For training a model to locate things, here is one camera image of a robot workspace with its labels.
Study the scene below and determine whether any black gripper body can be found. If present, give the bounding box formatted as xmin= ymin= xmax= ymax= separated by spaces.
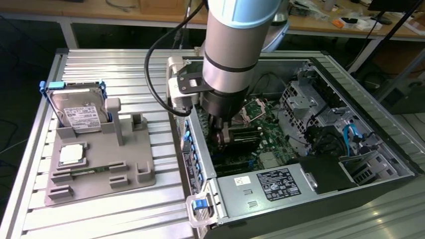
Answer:
xmin=201 ymin=87 xmax=248 ymax=123

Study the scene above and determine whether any metal socket cover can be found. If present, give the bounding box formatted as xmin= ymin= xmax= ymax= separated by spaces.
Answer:
xmin=241 ymin=99 xmax=269 ymax=120

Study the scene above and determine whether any black expansion slot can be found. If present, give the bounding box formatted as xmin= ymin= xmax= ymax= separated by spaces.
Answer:
xmin=215 ymin=165 xmax=253 ymax=175
xmin=212 ymin=158 xmax=249 ymax=167

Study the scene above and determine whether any green motherboard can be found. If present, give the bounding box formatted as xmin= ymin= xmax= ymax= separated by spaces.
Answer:
xmin=195 ymin=98 xmax=300 ymax=175

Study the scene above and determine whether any silver chipset heatsink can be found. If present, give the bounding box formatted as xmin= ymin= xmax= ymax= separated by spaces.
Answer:
xmin=259 ymin=152 xmax=284 ymax=170

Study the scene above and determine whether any metal disk bay cage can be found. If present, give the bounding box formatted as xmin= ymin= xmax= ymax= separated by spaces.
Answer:
xmin=277 ymin=79 xmax=336 ymax=135

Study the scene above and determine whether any grey power supply unit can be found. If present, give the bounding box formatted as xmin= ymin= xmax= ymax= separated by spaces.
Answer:
xmin=215 ymin=164 xmax=321 ymax=217

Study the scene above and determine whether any blue case latch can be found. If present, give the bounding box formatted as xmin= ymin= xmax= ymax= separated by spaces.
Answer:
xmin=192 ymin=199 xmax=208 ymax=212

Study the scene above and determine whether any grey parts rack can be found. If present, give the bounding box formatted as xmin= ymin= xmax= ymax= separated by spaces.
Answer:
xmin=43 ymin=97 xmax=158 ymax=207

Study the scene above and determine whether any silver hard disk drive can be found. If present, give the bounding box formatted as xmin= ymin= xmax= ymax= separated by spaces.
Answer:
xmin=46 ymin=86 xmax=104 ymax=132

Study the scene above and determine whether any green RAM stick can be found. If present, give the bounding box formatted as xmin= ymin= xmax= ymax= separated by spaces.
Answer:
xmin=70 ymin=167 xmax=112 ymax=176

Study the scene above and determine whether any silver CPU chip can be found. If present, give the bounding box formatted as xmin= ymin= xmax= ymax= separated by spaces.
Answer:
xmin=59 ymin=143 xmax=86 ymax=167

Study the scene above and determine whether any orange white small box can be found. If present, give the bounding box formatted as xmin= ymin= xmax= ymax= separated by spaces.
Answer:
xmin=333 ymin=17 xmax=372 ymax=31

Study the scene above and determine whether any black open PC case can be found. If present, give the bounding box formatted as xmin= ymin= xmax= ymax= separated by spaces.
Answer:
xmin=166 ymin=51 xmax=420 ymax=239

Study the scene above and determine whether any blue disk caddy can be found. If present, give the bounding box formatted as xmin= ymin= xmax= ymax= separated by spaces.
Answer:
xmin=39 ymin=80 xmax=108 ymax=125

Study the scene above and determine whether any black equipment box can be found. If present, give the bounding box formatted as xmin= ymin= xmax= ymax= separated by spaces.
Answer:
xmin=381 ymin=81 xmax=425 ymax=115

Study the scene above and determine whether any black monitor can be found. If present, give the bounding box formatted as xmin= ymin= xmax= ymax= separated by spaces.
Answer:
xmin=368 ymin=0 xmax=401 ymax=25

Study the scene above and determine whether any black slanted pole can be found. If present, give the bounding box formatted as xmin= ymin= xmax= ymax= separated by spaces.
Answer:
xmin=345 ymin=0 xmax=423 ymax=74

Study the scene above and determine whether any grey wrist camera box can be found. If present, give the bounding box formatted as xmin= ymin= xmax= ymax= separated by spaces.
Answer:
xmin=166 ymin=74 xmax=213 ymax=118

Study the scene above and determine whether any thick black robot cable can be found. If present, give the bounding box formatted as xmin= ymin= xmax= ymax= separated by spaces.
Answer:
xmin=144 ymin=0 xmax=209 ymax=117

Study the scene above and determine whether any thin black hanging cable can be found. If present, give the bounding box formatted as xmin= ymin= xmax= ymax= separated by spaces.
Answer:
xmin=172 ymin=0 xmax=196 ymax=49

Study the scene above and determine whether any blue SATA wire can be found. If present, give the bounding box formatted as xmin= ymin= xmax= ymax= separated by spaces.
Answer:
xmin=341 ymin=123 xmax=365 ymax=156

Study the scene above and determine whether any grey cable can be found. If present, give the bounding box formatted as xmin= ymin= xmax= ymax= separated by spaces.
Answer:
xmin=106 ymin=0 xmax=138 ymax=12

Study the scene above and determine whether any wooden desk white frame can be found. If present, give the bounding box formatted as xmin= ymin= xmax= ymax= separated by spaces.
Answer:
xmin=0 ymin=0 xmax=211 ymax=49

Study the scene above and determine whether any wooden desk grey frame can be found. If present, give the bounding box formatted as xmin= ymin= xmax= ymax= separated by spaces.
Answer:
xmin=285 ymin=0 xmax=425 ymax=73

